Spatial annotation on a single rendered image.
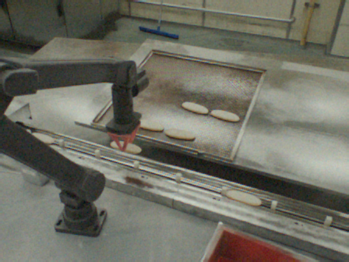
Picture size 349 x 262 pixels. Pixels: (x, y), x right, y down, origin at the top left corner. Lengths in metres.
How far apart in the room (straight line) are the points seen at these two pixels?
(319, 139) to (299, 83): 0.30
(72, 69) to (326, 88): 0.96
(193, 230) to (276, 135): 0.43
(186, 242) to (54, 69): 0.53
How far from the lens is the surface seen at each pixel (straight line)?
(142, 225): 0.96
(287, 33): 4.65
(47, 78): 0.69
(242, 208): 0.97
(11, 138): 0.67
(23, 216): 1.06
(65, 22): 3.75
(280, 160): 1.09
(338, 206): 1.12
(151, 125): 1.17
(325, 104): 1.33
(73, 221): 0.94
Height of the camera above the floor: 1.56
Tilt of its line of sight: 35 degrees down
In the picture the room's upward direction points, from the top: 1 degrees clockwise
